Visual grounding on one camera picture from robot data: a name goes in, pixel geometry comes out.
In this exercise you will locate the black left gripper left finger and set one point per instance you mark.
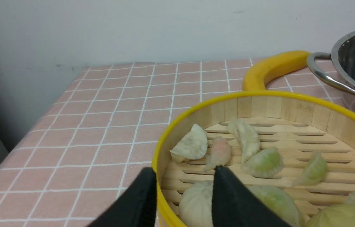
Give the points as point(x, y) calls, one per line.
point(136, 207)

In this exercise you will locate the white long dumpling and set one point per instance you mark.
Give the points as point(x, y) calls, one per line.
point(246, 136)

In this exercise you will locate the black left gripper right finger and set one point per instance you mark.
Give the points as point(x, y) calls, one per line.
point(234, 205)

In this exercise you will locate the yellow toy banana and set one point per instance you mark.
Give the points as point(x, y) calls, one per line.
point(272, 68)

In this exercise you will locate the yellow rimmed bamboo steamer basket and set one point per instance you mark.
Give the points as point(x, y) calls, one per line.
point(296, 153)

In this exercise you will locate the white folded dumpling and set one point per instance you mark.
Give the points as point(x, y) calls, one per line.
point(192, 146)

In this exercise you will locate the pink checkered tablecloth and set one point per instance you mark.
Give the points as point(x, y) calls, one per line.
point(87, 149)

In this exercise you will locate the green steamed bun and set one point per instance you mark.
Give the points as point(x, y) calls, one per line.
point(341, 215)

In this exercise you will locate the green dumpling centre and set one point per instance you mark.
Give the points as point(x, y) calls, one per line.
point(264, 164)

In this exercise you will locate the white steamed bun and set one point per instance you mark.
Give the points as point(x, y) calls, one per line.
point(195, 206)

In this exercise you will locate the pink shrimp dumpling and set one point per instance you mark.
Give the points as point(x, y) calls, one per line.
point(220, 154)

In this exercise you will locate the green long dumpling front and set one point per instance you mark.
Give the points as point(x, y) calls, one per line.
point(280, 203)

